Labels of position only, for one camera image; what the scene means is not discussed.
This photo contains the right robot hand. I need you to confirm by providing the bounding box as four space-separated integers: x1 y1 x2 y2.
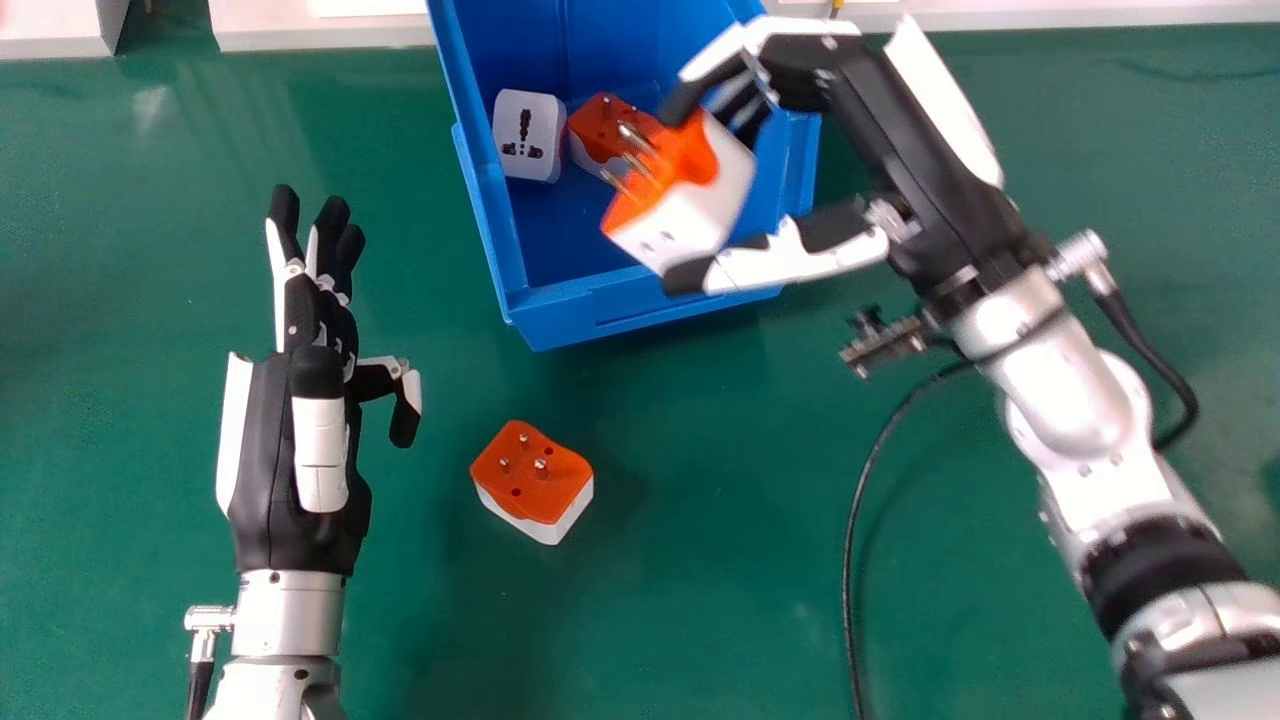
662 14 1053 299

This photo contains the black cable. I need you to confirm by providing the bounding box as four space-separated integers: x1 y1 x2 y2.
842 358 979 720

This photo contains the blue plastic bin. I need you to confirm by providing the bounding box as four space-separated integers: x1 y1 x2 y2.
426 0 823 353

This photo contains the white-and-orange plug adapter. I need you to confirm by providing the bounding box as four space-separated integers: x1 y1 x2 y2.
470 420 595 546
566 93 665 182
492 88 568 184
600 108 757 277

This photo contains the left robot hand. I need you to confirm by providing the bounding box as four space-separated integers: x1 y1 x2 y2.
216 184 423 576

